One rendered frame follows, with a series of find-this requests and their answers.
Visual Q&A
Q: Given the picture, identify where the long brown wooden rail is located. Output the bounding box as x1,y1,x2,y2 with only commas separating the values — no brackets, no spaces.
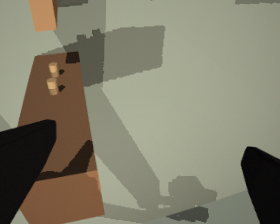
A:
28,0,58,32

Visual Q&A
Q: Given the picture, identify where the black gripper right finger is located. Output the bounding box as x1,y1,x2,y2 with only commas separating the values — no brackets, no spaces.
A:
241,147,280,224

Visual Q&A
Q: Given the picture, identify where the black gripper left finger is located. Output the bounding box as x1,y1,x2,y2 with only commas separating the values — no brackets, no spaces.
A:
0,119,56,224

